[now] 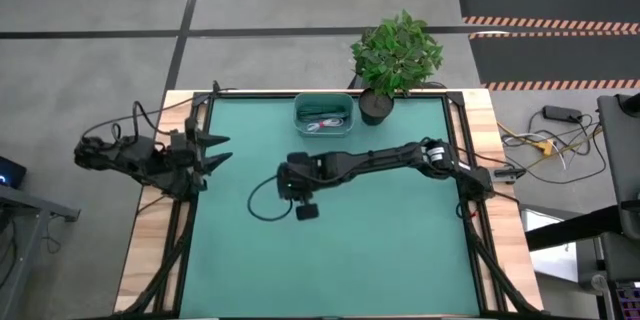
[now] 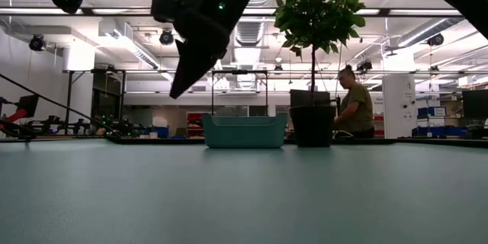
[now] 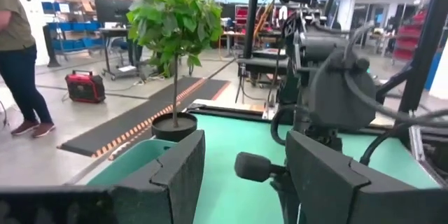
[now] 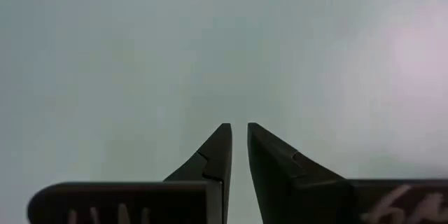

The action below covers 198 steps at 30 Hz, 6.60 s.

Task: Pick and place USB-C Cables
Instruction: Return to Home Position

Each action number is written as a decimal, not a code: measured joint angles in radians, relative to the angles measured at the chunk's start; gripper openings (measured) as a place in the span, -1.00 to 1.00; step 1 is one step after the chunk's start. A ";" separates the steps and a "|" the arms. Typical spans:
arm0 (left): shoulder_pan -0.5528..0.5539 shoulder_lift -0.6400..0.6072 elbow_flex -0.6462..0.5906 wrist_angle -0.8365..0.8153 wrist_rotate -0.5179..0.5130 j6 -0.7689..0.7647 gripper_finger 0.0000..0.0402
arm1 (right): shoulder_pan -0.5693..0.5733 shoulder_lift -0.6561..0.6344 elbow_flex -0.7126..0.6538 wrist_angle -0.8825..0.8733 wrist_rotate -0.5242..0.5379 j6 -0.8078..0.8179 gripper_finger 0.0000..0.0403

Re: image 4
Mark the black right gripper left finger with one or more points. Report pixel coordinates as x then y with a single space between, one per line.
140 203

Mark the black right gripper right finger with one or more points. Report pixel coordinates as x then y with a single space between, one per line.
315 199

